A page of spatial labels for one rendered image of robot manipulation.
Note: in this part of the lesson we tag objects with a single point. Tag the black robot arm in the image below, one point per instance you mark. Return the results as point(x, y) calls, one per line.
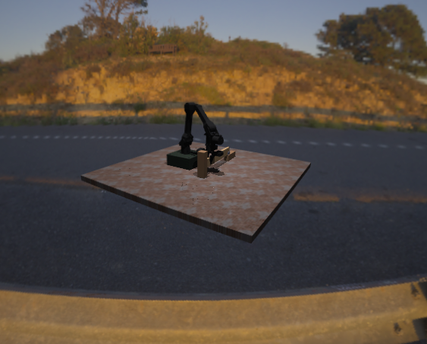
point(209, 127)

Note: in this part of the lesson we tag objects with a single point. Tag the long wooden rail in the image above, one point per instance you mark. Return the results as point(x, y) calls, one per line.
point(216, 158)

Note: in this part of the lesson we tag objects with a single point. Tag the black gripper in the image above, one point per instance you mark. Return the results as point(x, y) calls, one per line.
point(210, 149)

